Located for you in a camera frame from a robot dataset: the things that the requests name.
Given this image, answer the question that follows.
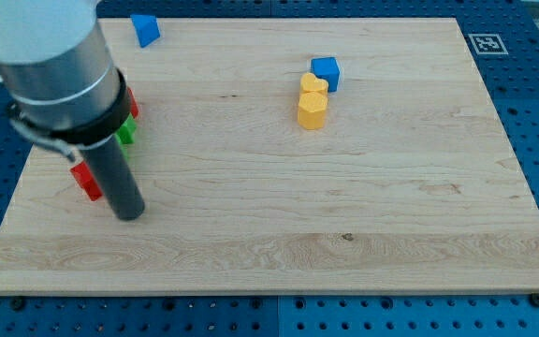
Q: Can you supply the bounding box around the red block lower left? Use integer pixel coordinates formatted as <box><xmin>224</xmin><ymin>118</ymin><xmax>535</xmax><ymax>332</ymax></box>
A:
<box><xmin>70</xmin><ymin>162</ymin><xmax>103</xmax><ymax>201</ymax></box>

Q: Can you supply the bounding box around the light wooden board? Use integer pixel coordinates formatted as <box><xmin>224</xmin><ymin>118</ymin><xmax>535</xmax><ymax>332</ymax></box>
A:
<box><xmin>0</xmin><ymin>18</ymin><xmax>539</xmax><ymax>297</ymax></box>

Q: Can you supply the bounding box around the yellow heart block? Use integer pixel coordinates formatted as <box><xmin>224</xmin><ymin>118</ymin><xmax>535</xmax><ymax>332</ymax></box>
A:
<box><xmin>299</xmin><ymin>72</ymin><xmax>329</xmax><ymax>96</ymax></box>

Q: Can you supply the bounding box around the red star block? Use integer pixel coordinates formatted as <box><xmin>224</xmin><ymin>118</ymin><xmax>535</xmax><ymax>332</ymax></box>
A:
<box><xmin>127</xmin><ymin>87</ymin><xmax>139</xmax><ymax>119</ymax></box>

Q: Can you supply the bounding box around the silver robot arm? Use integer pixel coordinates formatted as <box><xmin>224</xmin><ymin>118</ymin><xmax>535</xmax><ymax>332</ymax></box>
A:
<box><xmin>0</xmin><ymin>0</ymin><xmax>130</xmax><ymax>146</ymax></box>

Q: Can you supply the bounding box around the blue triangular block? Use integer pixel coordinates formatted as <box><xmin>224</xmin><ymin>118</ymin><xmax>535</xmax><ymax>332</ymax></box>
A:
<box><xmin>130</xmin><ymin>14</ymin><xmax>161</xmax><ymax>48</ymax></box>

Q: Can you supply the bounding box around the yellow hexagon block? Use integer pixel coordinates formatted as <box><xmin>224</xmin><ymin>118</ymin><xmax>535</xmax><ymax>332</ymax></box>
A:
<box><xmin>297</xmin><ymin>92</ymin><xmax>328</xmax><ymax>130</ymax></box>

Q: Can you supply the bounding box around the white fiducial marker tag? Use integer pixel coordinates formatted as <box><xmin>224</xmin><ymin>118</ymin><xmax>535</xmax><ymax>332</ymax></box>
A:
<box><xmin>468</xmin><ymin>34</ymin><xmax>508</xmax><ymax>55</ymax></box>

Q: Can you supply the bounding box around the green block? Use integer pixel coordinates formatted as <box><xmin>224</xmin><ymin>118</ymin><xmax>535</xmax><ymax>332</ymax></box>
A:
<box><xmin>115</xmin><ymin>114</ymin><xmax>137</xmax><ymax>158</ymax></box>

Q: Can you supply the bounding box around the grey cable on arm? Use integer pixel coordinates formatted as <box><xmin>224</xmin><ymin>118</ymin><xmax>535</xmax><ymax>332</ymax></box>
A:
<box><xmin>8</xmin><ymin>103</ymin><xmax>78</xmax><ymax>164</ymax></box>

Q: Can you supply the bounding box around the dark grey cylindrical pointer tool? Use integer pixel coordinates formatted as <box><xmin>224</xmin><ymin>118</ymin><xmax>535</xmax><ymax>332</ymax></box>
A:
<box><xmin>79</xmin><ymin>136</ymin><xmax>145</xmax><ymax>221</ymax></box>

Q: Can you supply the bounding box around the blue cube block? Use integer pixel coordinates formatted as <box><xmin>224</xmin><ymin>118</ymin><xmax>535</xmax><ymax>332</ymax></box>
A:
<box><xmin>311</xmin><ymin>57</ymin><xmax>341</xmax><ymax>93</ymax></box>

